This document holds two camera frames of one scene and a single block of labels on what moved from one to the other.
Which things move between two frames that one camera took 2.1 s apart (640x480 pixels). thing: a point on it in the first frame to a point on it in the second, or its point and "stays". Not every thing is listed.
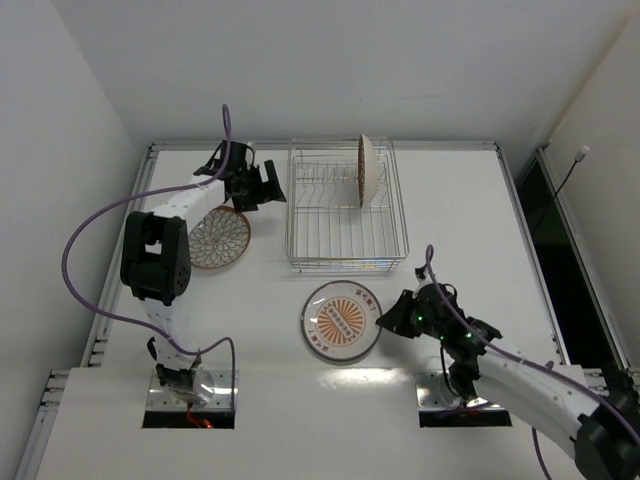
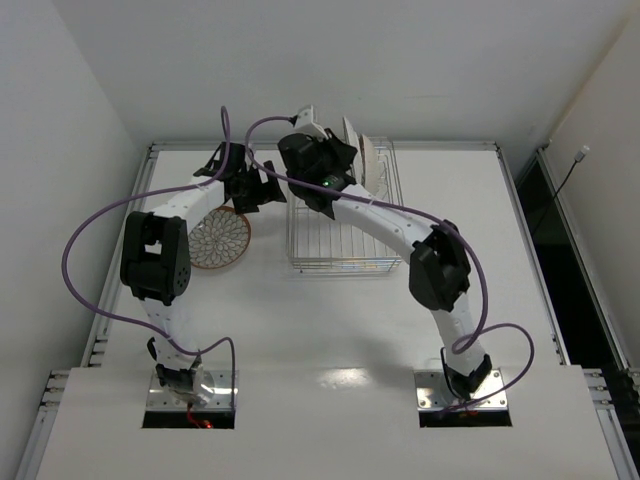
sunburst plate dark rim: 339,320 to 351,137
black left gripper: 257,186 stays
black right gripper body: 405,309 to 336,151
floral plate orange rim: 368,171 stays
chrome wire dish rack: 327,230 stays
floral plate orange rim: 218,238 stays
